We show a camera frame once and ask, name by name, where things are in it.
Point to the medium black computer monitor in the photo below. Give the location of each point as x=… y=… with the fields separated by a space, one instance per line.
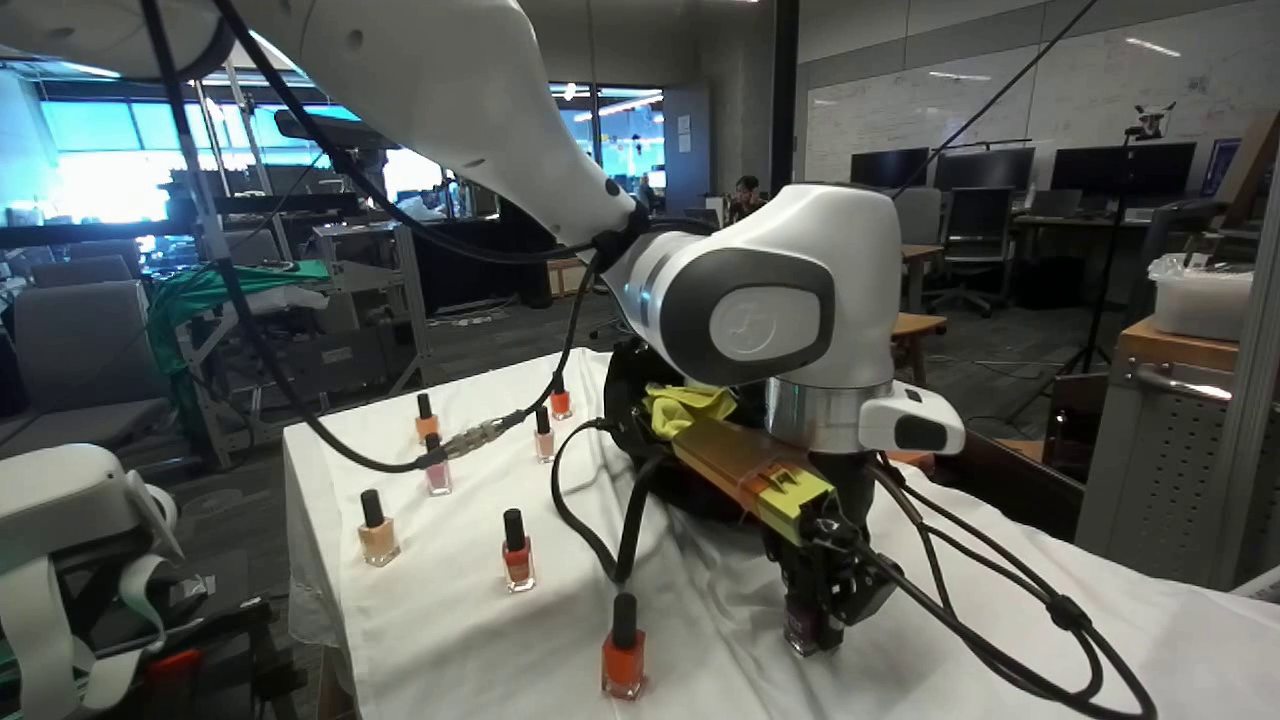
x=984 y=168

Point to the grey cart with wooden top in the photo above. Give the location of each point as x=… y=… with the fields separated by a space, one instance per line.
x=1153 y=467

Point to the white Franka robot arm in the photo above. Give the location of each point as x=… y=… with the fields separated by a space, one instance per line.
x=441 y=81

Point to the seated person in dark top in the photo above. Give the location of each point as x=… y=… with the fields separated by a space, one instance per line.
x=747 y=198

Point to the coral red nail polish bottle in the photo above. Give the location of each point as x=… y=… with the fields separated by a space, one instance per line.
x=516 y=559

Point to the black tripod with camera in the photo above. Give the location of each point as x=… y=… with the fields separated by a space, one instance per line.
x=1146 y=124

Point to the grey padded chair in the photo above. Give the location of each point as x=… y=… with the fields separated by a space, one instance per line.
x=73 y=355

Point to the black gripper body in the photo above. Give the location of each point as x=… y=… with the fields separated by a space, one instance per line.
x=835 y=560

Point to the white tablecloth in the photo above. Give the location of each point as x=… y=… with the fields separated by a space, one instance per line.
x=467 y=640

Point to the small black computer monitor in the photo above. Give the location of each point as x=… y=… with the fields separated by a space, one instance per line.
x=890 y=165

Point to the white plastic container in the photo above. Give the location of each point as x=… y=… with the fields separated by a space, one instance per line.
x=1201 y=300

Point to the wide black computer monitor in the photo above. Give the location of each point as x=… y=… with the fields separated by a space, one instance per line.
x=1122 y=168

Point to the long wooden office desk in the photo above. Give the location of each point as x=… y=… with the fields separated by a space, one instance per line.
x=921 y=248

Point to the pale pink nail polish bottle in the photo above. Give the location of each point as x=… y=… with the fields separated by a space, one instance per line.
x=541 y=439

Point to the black vertical pole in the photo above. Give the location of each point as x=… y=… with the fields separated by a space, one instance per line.
x=782 y=95

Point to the aluminium frame bar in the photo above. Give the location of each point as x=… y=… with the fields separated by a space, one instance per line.
x=1258 y=401

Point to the beige nail polish bottle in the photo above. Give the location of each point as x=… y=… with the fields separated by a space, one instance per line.
x=378 y=537

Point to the yellow cloth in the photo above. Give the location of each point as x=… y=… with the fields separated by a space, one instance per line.
x=685 y=401

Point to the round wooden stool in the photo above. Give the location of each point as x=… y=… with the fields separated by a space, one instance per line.
x=921 y=325

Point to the black stereo camera bar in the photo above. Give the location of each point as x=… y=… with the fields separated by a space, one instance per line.
x=326 y=130

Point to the orange nail polish bottle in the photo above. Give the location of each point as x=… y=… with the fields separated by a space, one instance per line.
x=425 y=421
x=563 y=401

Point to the black office chair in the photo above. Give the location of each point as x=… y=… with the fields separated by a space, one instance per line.
x=983 y=241

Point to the red-orange square nail polish bottle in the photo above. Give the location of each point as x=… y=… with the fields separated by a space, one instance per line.
x=622 y=656

